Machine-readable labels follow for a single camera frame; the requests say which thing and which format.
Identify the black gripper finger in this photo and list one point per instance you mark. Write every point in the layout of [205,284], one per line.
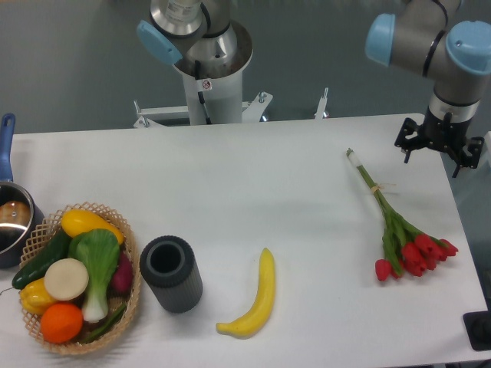
[466,154]
[410,137]

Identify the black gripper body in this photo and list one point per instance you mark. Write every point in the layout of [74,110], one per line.
[444,127]

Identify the red tulip bouquet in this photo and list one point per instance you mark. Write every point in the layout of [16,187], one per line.
[406,248]

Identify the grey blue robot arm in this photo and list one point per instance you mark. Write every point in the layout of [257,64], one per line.
[456,58]

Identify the black device at edge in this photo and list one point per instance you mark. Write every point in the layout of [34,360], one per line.
[477,326]

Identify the yellow banana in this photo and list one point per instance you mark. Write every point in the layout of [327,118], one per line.
[257,316]

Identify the dark grey ribbed vase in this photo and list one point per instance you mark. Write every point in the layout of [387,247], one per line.
[168,265]

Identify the purple red onion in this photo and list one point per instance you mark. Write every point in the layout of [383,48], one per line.
[122,279]

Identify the green bok choy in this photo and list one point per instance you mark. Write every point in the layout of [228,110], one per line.
[98,250]

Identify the yellow squash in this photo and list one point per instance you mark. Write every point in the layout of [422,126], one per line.
[78,221]

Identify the green bean pod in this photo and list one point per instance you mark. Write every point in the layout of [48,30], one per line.
[105,326]

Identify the green cucumber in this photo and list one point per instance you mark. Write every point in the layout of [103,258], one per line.
[55,250]

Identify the woven wicker basket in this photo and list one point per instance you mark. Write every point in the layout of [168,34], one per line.
[122,294]

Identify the white round radish slice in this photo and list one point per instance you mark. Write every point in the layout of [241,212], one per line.
[66,279]

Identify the orange fruit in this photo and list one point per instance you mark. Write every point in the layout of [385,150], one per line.
[61,322]

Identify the yellow bell pepper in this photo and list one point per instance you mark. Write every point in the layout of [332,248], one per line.
[35,299]

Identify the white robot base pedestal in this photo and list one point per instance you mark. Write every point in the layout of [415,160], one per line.
[210,51]

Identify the blue handled saucepan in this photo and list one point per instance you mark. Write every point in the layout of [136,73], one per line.
[19,213]

